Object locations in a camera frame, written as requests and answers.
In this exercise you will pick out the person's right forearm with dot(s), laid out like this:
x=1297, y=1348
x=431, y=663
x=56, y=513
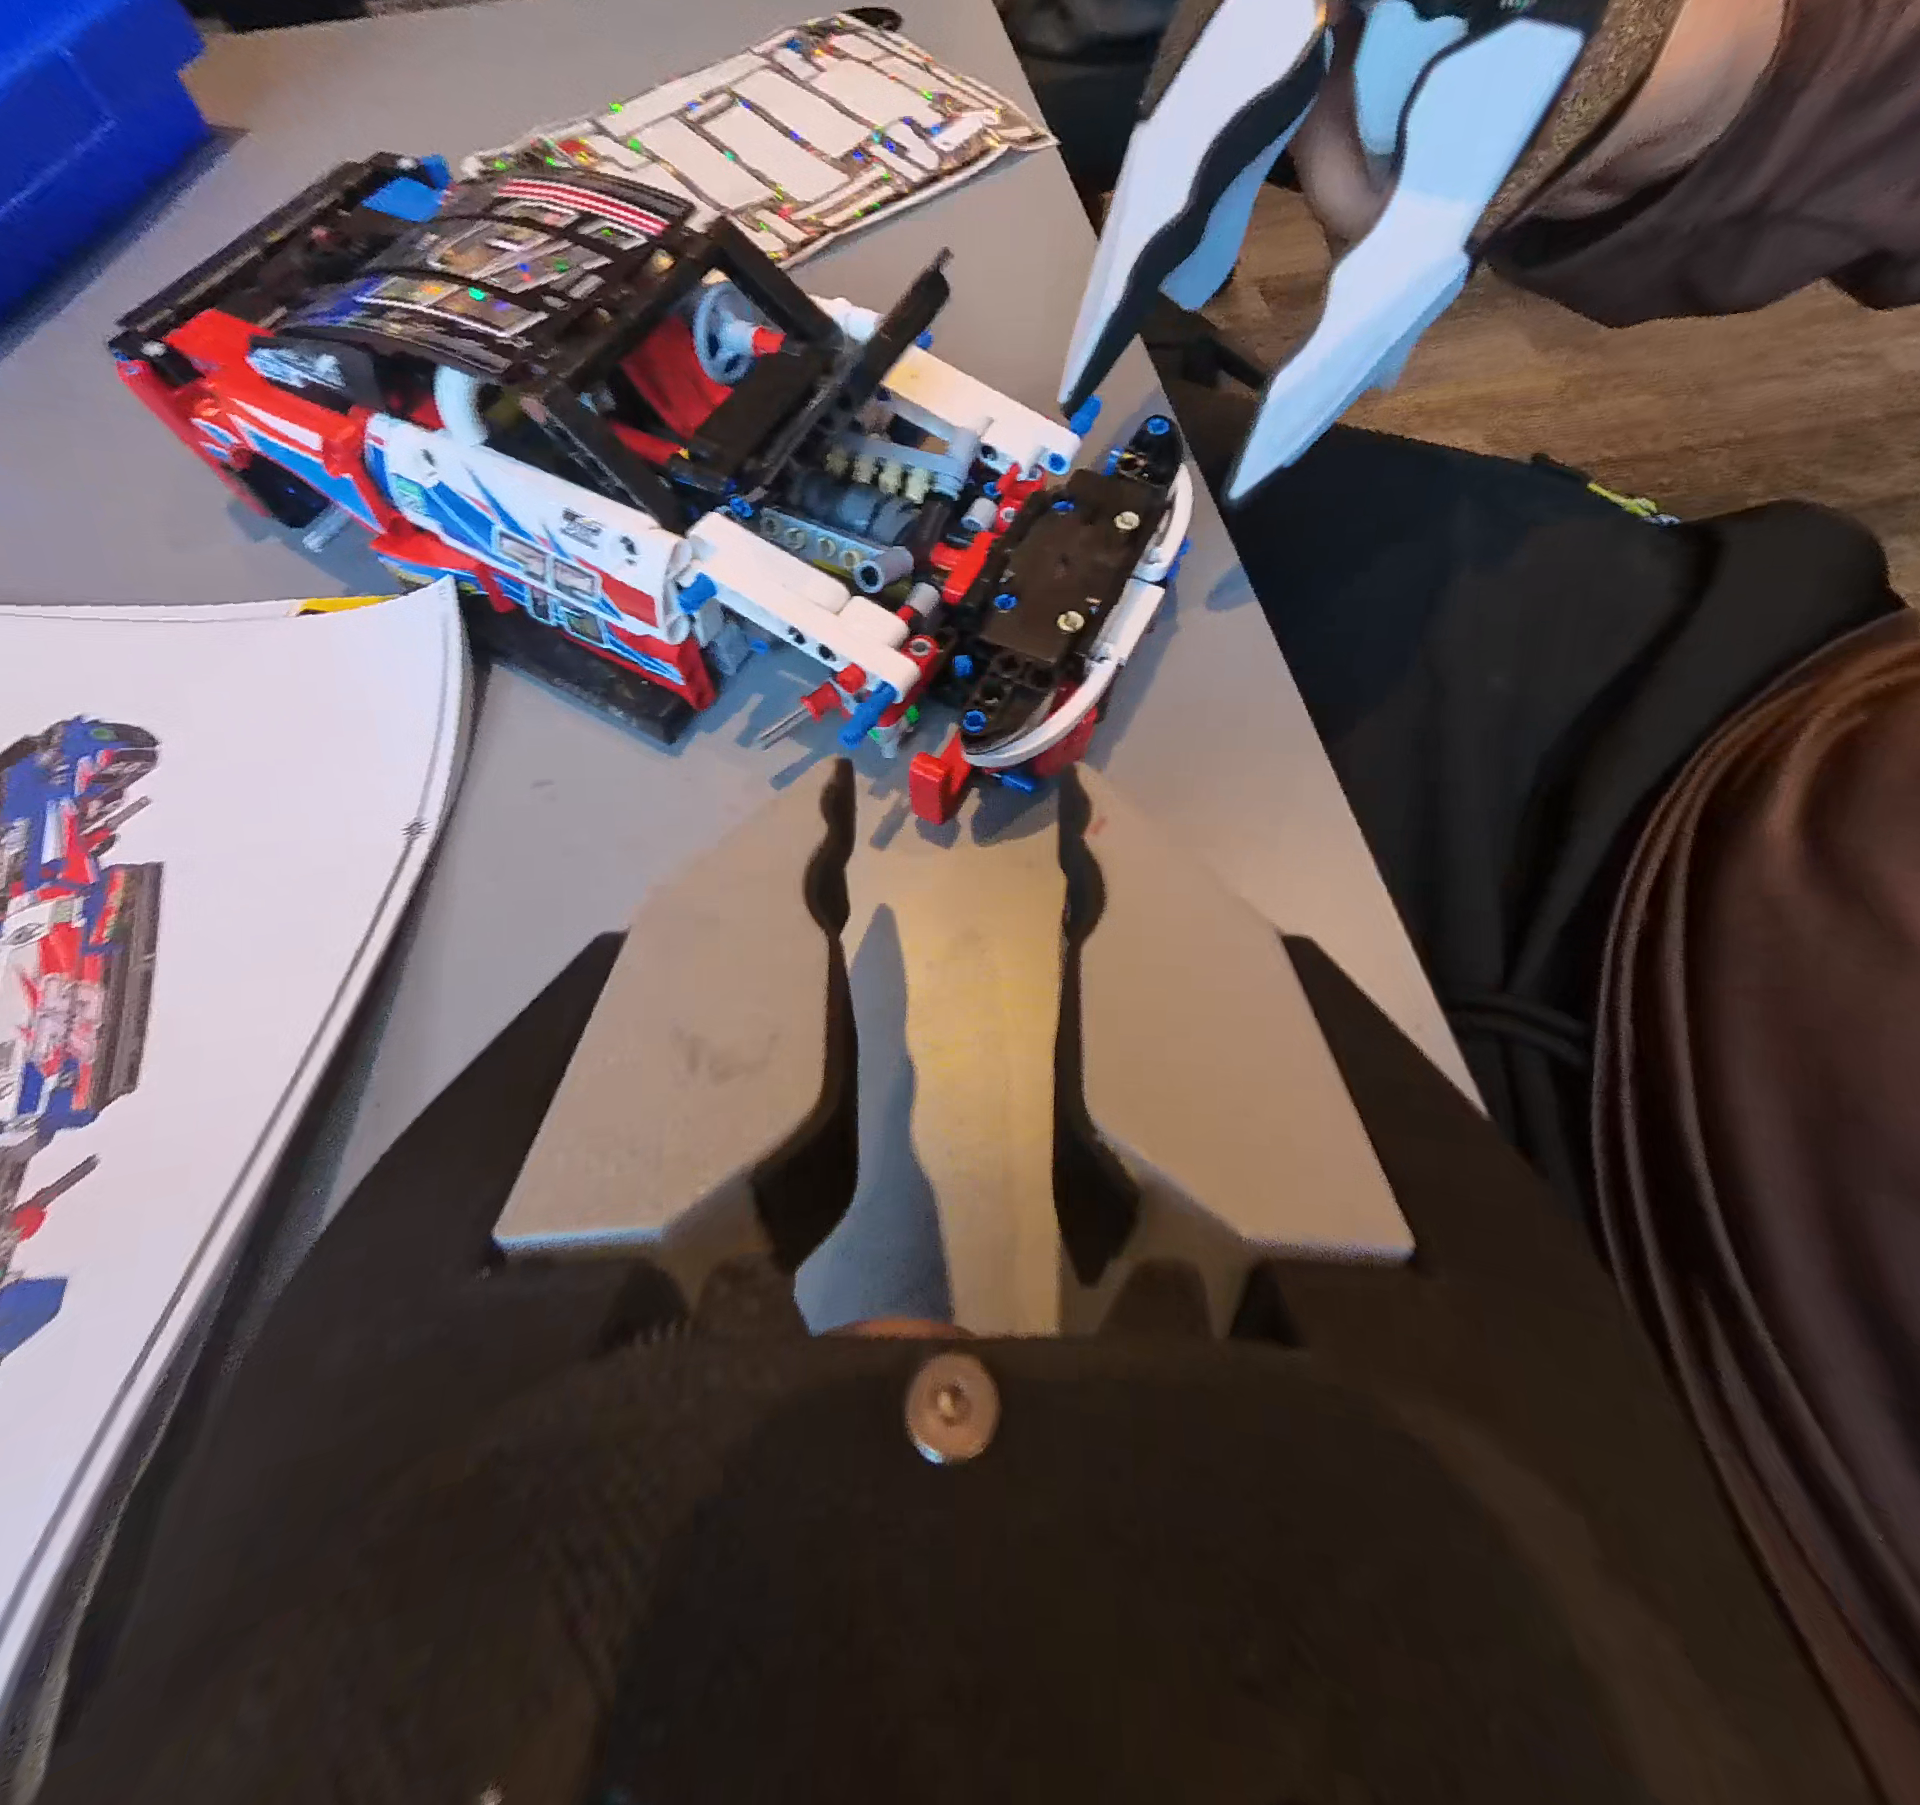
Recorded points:
x=1711, y=51

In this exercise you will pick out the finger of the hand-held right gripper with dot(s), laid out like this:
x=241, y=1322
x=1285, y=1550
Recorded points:
x=1214, y=80
x=1439, y=155

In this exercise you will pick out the holographic sticker sheet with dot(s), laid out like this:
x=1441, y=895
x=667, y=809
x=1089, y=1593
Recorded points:
x=841, y=111

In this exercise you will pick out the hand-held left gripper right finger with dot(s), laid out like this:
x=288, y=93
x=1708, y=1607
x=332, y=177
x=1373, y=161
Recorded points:
x=1229, y=1086

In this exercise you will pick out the white instruction booklet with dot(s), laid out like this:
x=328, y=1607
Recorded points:
x=271, y=817

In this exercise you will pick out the blue plastic bin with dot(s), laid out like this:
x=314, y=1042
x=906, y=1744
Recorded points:
x=74, y=111

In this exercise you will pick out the red white blue brick race car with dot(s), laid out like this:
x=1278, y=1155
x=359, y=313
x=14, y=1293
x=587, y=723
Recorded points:
x=496, y=486

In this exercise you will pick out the person's right hand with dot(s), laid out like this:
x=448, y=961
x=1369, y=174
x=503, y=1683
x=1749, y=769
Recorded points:
x=1327, y=155

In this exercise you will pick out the person's black pants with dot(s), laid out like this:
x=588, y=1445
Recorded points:
x=1499, y=710

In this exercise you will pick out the black white brick bumper assembly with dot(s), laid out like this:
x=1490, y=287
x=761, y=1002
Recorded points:
x=1072, y=574

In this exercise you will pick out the person's brown shirt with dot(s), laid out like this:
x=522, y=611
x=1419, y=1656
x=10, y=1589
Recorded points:
x=1771, y=1086

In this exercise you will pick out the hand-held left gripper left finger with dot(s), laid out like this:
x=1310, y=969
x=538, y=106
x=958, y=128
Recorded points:
x=691, y=1069

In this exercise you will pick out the grey desk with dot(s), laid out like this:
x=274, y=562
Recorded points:
x=599, y=817

